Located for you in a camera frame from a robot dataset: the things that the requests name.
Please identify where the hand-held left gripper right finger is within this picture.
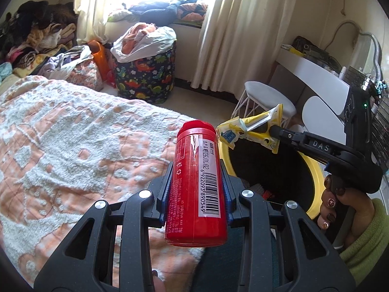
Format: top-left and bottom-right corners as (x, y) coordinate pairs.
(220, 161), (356, 292)

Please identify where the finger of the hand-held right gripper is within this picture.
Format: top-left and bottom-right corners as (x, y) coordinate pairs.
(284, 140), (332, 171)
(269, 126), (347, 159)

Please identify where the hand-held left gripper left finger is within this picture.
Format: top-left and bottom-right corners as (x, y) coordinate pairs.
(35, 162), (177, 292)

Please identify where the yellow-rimmed black trash bin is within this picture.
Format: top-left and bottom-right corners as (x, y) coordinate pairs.
(219, 137), (326, 219)

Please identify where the red cylindrical canister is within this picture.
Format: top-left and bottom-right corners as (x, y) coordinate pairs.
(164, 121), (228, 247)

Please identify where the yellow torn snack wrapper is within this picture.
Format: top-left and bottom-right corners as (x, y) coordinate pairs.
(216, 103), (284, 155)

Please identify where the person's green sleeved right forearm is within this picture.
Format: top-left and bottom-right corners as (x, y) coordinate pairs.
(339, 198), (389, 277)

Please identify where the person's right hand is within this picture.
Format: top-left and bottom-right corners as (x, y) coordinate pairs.
(318, 175), (376, 250)

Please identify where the person's left hand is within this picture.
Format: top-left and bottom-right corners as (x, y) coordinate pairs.
(151, 269), (167, 292)

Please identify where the person's teal trouser leg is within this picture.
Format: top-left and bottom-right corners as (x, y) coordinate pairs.
(188, 228), (280, 292)

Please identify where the white vanity desk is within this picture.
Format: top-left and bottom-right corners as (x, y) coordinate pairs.
(275, 49), (351, 134)

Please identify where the white stool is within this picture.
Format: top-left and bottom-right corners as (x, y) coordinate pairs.
(235, 81), (297, 128)

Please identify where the dark mesh storage box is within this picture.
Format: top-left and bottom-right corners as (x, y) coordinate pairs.
(342, 66), (380, 93)

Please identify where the black bag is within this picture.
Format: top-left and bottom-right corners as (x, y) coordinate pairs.
(292, 36), (342, 67)

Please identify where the yellow flat object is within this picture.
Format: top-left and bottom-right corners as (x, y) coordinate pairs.
(281, 45), (304, 55)

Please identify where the wavy framed mirror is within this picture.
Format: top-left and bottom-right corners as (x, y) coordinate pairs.
(353, 32), (382, 80)

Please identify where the pink white plush blanket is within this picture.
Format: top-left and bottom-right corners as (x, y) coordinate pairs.
(0, 75), (213, 292)

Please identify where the dinosaur print laundry basket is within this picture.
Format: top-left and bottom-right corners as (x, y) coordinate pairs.
(114, 41), (177, 104)

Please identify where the cream curtain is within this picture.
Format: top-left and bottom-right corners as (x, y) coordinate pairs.
(190, 0), (292, 104)
(74, 0), (122, 45)

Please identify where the floral fabric bag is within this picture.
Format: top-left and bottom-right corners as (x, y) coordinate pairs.
(65, 58), (104, 91)

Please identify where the orange plastic bag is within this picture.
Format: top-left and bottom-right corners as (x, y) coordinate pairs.
(88, 40), (117, 87)

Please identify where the white plastic bag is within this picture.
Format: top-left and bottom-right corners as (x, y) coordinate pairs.
(111, 24), (177, 63)

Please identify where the orange garment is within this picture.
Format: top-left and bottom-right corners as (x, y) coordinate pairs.
(122, 22), (159, 55)

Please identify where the pile of dark jackets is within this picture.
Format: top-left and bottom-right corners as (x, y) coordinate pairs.
(108, 0), (210, 23)

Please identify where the light blue garment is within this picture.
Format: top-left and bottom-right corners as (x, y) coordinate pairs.
(0, 62), (14, 81)

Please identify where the pile of mixed clothes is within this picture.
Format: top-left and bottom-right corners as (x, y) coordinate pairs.
(0, 0), (78, 78)

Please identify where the white cable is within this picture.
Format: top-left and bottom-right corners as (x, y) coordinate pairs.
(325, 21), (361, 51)

